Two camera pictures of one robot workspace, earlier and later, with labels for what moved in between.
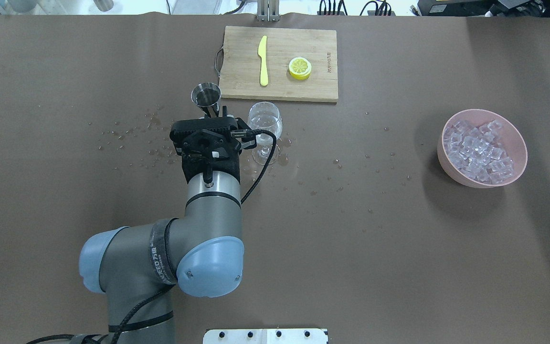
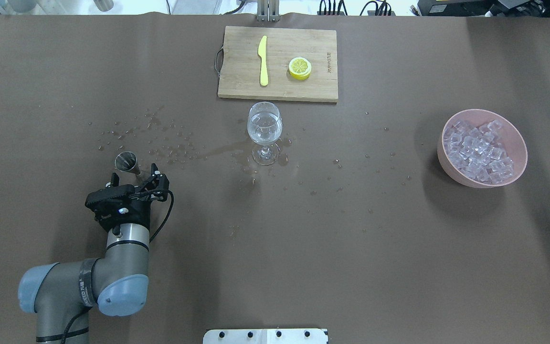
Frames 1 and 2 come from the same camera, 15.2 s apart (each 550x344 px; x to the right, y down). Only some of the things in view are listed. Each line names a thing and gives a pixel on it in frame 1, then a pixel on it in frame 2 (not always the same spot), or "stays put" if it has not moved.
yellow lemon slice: x=300 y=68 stays put
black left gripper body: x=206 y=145 to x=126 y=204
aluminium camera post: x=268 y=10 stays put
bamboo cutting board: x=241 y=66 stays put
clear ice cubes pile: x=477 y=152 stays put
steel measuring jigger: x=207 y=95 to x=127 y=161
